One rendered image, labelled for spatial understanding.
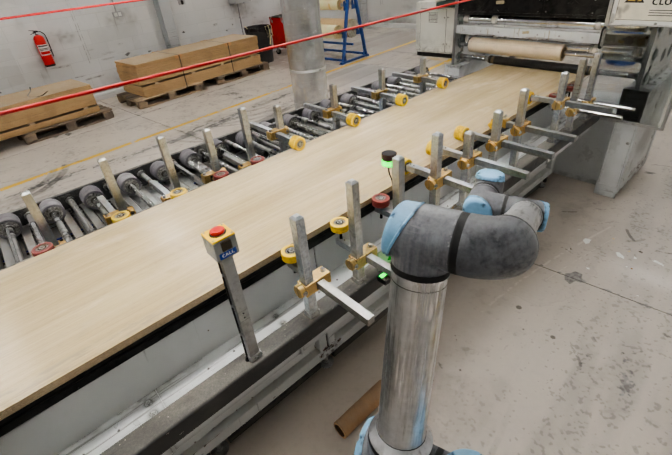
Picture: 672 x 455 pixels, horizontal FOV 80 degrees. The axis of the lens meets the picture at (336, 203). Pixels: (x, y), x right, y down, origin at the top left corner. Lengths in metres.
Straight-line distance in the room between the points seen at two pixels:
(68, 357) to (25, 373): 0.11
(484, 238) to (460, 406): 1.54
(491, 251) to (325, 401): 1.60
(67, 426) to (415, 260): 1.22
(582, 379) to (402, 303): 1.72
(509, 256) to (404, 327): 0.25
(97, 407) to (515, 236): 1.35
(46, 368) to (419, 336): 1.09
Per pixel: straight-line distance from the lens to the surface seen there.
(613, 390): 2.46
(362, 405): 2.07
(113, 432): 1.63
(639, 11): 3.48
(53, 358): 1.53
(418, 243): 0.73
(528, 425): 2.21
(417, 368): 0.89
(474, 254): 0.72
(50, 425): 1.60
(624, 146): 3.72
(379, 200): 1.79
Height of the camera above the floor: 1.85
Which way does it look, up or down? 32 degrees down
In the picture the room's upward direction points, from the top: 6 degrees counter-clockwise
